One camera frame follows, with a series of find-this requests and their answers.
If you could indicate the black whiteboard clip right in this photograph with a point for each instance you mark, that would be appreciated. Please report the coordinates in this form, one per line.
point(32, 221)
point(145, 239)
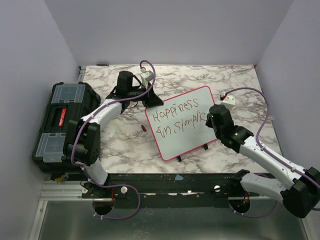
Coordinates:
point(205, 146)

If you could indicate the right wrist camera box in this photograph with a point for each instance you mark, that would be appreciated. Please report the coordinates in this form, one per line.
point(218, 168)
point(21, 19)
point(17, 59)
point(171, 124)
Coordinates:
point(228, 101)

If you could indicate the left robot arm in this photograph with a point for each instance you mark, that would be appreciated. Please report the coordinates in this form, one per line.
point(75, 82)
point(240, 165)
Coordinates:
point(82, 143)

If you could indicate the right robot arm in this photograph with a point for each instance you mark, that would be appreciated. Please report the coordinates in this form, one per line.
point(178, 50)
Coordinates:
point(292, 185)

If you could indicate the small black object at wall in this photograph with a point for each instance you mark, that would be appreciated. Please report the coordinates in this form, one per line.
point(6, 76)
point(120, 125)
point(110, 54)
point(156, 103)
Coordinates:
point(102, 64)

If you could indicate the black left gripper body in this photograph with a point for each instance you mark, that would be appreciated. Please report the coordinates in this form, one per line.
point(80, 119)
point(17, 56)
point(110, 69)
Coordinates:
point(144, 99)

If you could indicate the black plastic toolbox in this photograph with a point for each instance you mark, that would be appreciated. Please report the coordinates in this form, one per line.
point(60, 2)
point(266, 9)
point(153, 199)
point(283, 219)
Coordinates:
point(67, 101)

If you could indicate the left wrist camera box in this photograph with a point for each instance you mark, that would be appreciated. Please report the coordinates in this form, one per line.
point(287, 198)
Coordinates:
point(146, 76)

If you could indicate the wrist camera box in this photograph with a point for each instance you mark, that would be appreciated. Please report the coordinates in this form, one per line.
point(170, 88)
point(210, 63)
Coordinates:
point(228, 101)
point(146, 76)

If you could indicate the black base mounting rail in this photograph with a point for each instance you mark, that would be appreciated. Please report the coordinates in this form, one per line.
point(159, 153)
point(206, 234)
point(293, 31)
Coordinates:
point(170, 190)

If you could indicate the pink framed whiteboard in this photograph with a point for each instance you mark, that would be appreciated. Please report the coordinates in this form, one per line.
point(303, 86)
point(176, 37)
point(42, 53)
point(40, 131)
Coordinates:
point(179, 125)

